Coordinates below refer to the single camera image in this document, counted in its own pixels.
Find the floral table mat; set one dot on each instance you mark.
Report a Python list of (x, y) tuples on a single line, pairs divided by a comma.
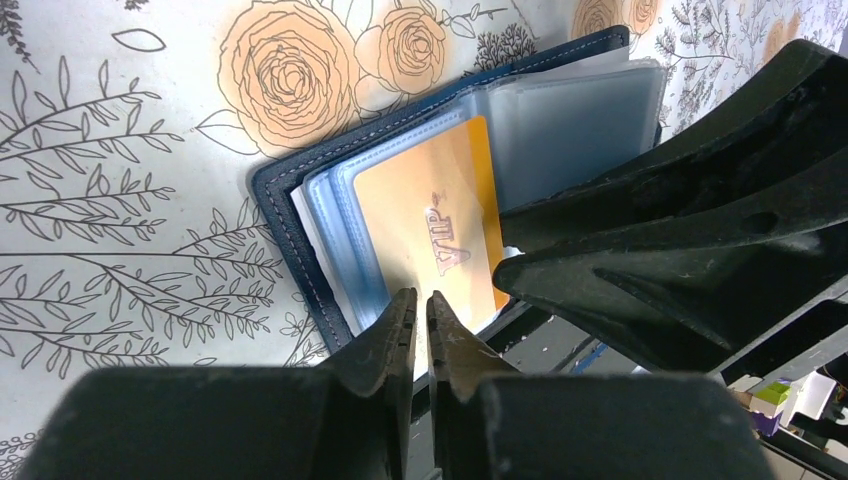
[(129, 129)]

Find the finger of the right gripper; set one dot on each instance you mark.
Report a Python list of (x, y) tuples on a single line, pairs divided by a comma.
[(789, 116), (678, 299)]

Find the blue leather card holder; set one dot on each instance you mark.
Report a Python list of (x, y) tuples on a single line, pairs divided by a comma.
[(555, 119)]

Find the orange gold VIP card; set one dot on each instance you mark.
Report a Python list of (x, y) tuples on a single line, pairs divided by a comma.
[(431, 213)]

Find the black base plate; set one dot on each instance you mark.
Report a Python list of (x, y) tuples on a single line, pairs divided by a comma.
[(556, 344)]

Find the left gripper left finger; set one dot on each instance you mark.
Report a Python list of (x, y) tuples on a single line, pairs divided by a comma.
[(347, 418)]

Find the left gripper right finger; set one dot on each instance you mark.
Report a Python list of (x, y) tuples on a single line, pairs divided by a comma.
[(491, 421)]

